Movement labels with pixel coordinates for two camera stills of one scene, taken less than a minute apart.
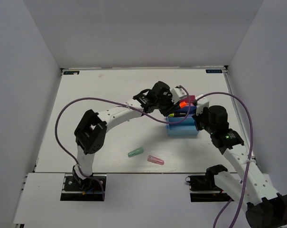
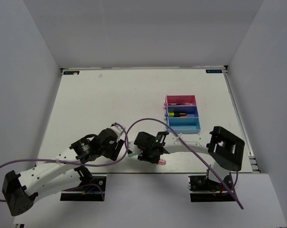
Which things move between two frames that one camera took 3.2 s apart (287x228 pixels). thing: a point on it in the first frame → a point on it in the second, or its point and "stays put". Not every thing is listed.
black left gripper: [171, 106] → [114, 153]
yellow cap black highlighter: [178, 114] stays put
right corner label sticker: [214, 71] stays put
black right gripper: [196, 118] → [144, 157]
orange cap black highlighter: [181, 104] → [183, 115]
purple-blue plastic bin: [186, 109] stays put
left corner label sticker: [71, 72] stays put
